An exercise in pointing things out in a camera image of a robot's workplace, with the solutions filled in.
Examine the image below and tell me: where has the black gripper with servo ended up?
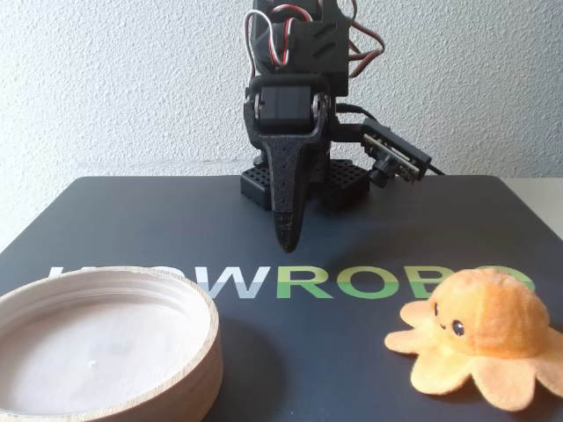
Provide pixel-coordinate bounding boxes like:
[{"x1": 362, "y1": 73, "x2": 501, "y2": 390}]
[{"x1": 244, "y1": 18, "x2": 351, "y2": 256}]

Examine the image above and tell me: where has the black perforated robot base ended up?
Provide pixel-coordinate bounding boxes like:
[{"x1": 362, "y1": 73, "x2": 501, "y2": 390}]
[{"x1": 239, "y1": 156, "x2": 371, "y2": 213}]

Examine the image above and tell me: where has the orange octopus plush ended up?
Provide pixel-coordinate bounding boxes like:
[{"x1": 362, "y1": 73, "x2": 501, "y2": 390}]
[{"x1": 384, "y1": 266, "x2": 563, "y2": 413}]

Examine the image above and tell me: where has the round wooden box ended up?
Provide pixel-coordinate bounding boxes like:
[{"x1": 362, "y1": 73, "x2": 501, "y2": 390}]
[{"x1": 0, "y1": 267, "x2": 221, "y2": 422}]

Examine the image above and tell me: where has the dark mat with printed letters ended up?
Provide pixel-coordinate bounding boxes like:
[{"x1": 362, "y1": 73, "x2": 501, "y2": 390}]
[{"x1": 0, "y1": 174, "x2": 563, "y2": 422}]

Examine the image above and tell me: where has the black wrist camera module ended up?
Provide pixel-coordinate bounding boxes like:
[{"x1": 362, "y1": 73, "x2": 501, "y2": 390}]
[{"x1": 361, "y1": 117, "x2": 435, "y2": 186}]

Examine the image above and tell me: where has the red white black servo cable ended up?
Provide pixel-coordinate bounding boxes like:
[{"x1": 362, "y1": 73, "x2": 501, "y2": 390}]
[
  {"x1": 243, "y1": 0, "x2": 304, "y2": 84},
  {"x1": 338, "y1": 0, "x2": 387, "y2": 81}
]

